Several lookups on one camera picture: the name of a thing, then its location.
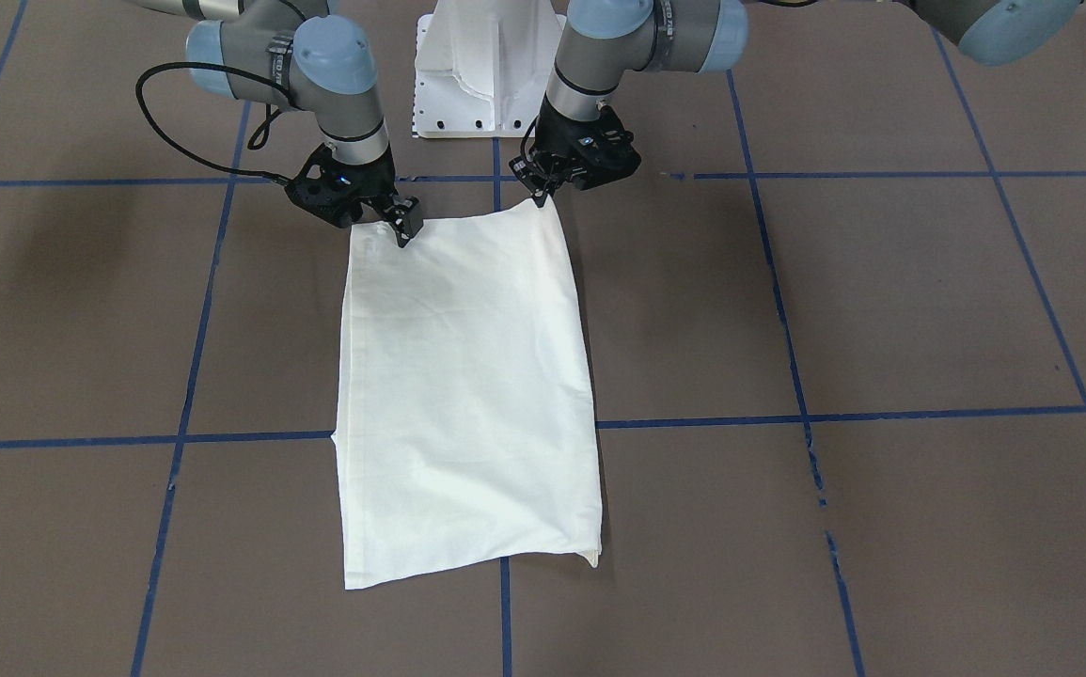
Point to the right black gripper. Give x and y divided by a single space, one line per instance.
379 188

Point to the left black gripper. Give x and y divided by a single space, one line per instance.
554 143

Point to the white long-sleeve printed shirt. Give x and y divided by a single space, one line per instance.
465 420

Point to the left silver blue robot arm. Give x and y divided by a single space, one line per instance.
603 40

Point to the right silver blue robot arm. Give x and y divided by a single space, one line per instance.
301 56

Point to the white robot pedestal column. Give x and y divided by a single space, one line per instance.
482 67

